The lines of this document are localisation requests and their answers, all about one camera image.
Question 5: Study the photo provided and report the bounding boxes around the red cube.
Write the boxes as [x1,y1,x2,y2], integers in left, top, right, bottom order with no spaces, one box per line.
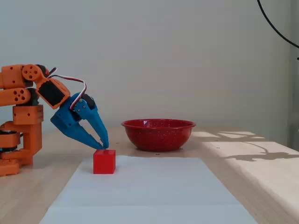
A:
[93,149,116,175]

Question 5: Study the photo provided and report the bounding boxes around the white red black servo cable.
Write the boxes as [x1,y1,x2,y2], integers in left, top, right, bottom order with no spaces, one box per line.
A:
[46,67,88,110]

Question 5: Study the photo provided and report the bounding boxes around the thin black hanging cable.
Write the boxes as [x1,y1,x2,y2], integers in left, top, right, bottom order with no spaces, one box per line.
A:
[256,0,299,49]

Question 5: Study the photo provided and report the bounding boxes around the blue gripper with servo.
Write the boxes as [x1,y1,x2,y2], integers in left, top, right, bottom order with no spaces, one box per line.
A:
[50,92,110,150]

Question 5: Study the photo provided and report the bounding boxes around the red speckled enamel bowl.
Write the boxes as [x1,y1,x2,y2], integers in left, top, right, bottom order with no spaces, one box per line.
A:
[121,119,196,152]

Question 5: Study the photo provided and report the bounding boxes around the white paper sheet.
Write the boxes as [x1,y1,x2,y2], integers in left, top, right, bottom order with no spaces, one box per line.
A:
[39,155,258,224]

